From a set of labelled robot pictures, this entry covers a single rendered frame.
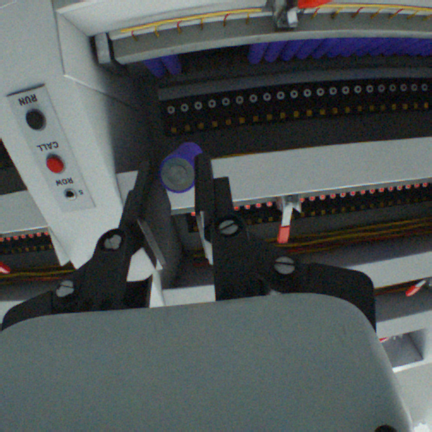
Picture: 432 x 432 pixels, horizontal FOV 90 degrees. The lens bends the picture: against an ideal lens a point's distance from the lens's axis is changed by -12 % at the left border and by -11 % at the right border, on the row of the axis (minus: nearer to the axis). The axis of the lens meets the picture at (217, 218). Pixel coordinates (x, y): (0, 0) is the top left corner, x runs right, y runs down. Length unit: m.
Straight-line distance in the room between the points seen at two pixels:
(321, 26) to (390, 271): 0.34
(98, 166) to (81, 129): 0.04
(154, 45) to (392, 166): 0.27
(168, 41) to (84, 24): 0.07
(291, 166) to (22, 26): 0.26
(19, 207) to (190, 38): 0.26
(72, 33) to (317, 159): 0.25
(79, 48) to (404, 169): 0.34
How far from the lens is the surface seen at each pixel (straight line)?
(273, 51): 0.33
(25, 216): 0.34
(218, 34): 0.26
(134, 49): 0.27
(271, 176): 0.26
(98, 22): 0.26
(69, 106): 0.25
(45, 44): 0.25
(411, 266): 0.46
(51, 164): 0.27
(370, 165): 0.30
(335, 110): 0.42
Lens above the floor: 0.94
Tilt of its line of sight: 35 degrees up
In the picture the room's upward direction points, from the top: 171 degrees clockwise
